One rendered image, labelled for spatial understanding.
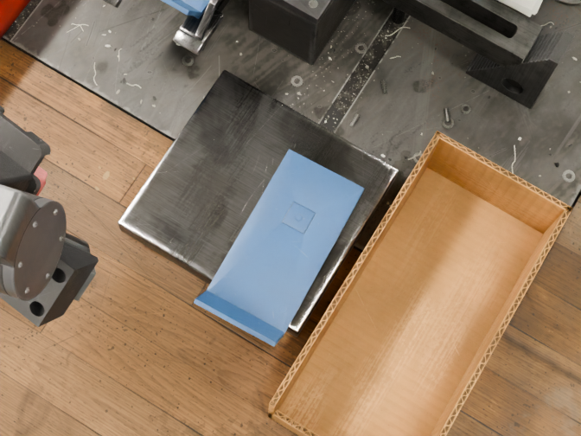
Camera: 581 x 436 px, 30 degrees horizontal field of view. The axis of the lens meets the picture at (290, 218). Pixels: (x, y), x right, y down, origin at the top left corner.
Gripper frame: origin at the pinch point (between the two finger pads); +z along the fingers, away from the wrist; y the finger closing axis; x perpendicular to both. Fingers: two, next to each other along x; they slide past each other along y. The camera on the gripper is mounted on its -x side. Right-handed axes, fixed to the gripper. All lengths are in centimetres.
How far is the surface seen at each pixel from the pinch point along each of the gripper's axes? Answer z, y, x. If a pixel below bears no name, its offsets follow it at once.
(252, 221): 11.7, 3.6, -13.3
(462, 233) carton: 18.0, 11.8, -27.2
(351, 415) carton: 9.3, -3.4, -28.7
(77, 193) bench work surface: 11.1, -3.3, 0.0
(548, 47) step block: 18.3, 27.9, -23.8
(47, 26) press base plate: 16.3, 5.3, 11.9
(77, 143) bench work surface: 12.8, -0.4, 2.9
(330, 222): 13.4, 7.0, -18.3
